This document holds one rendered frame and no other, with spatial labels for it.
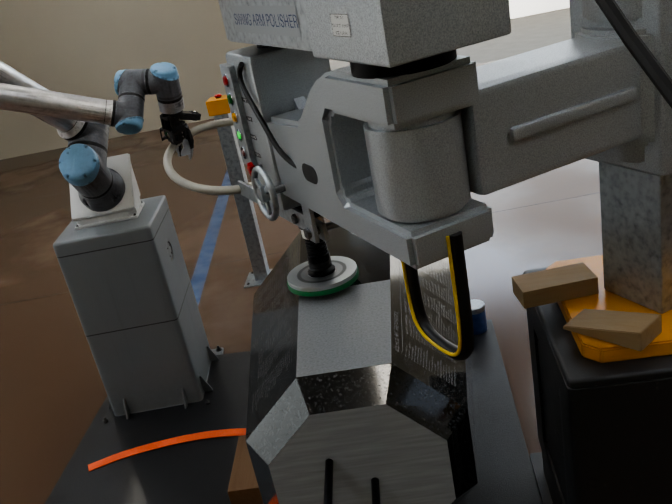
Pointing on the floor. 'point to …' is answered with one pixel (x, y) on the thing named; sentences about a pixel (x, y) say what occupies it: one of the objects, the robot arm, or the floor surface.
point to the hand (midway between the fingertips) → (185, 154)
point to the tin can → (478, 316)
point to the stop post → (219, 108)
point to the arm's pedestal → (138, 310)
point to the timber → (243, 477)
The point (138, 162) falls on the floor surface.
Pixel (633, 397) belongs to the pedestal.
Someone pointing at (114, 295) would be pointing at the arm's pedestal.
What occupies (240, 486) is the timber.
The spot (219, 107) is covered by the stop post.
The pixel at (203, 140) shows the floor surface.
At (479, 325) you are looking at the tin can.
